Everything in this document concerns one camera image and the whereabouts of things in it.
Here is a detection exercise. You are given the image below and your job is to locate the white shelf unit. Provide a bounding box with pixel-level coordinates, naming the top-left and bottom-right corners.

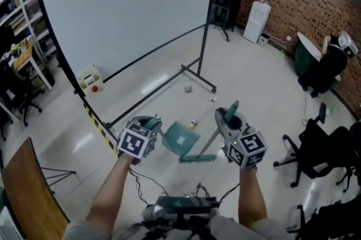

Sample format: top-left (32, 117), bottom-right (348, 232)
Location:
top-left (0, 0), bottom-right (57, 64)

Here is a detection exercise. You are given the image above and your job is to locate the teal dustpan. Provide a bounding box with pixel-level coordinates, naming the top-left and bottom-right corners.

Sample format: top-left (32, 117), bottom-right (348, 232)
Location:
top-left (146, 116), bottom-right (201, 157)

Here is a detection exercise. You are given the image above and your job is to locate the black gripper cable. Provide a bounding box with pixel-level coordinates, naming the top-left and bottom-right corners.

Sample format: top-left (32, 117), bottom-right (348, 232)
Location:
top-left (217, 182), bottom-right (240, 203)
top-left (128, 165), bottom-right (159, 206)

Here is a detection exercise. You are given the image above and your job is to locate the small wooden desk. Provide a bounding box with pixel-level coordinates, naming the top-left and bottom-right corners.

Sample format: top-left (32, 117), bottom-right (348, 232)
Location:
top-left (12, 37), bottom-right (54, 91)

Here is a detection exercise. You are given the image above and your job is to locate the person's right forearm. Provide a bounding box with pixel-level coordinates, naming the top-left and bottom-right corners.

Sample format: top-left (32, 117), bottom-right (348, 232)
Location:
top-left (238, 167), bottom-right (267, 231)

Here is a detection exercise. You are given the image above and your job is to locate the black chest-mounted device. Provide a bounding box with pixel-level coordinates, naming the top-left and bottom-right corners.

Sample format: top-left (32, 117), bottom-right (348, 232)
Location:
top-left (142, 195), bottom-right (221, 230)

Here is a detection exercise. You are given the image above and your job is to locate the white box with red button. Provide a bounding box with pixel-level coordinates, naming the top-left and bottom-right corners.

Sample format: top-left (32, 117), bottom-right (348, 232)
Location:
top-left (76, 65), bottom-right (104, 98)

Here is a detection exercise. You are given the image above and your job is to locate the teal broom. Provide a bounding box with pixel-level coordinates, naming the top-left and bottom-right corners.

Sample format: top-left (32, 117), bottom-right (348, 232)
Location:
top-left (179, 100), bottom-right (241, 164)

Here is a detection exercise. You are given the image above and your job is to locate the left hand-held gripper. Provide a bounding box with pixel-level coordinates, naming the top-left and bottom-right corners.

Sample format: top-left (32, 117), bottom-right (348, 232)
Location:
top-left (117, 115), bottom-right (164, 160)

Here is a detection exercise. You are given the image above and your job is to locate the round wooden table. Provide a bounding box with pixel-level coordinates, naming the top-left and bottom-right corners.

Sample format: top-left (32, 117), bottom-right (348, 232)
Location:
top-left (0, 136), bottom-right (71, 240)

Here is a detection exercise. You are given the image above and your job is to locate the small white appliance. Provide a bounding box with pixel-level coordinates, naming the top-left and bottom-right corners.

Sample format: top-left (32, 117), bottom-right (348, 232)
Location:
top-left (256, 32), bottom-right (270, 47)

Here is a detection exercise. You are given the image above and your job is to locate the white water dispenser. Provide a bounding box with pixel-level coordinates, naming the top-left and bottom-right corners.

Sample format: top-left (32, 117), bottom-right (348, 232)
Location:
top-left (243, 1), bottom-right (272, 44)

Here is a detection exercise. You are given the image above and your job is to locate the person's grey shirt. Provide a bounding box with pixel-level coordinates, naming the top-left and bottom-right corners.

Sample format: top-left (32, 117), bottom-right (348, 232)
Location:
top-left (61, 215), bottom-right (297, 240)

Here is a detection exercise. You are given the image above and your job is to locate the person's left forearm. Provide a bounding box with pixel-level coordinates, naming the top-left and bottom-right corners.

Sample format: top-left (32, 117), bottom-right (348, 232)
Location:
top-left (86, 154), bottom-right (142, 230)

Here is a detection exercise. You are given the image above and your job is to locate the white rolling whiteboard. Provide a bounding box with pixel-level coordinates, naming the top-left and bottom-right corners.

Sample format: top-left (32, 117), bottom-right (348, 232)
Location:
top-left (30, 0), bottom-right (218, 149)

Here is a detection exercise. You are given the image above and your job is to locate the yellow black floor strip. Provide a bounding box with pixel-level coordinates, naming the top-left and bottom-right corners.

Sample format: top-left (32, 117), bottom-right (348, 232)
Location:
top-left (83, 103), bottom-right (118, 155)

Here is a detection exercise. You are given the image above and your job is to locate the black office chair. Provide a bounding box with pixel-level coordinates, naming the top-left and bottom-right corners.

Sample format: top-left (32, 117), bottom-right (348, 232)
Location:
top-left (0, 63), bottom-right (43, 127)
top-left (335, 120), bottom-right (361, 193)
top-left (273, 102), bottom-right (353, 189)
top-left (286, 199), bottom-right (361, 240)

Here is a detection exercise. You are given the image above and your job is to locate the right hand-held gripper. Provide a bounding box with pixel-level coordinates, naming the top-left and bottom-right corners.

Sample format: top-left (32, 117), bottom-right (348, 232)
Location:
top-left (214, 107), bottom-right (268, 169)

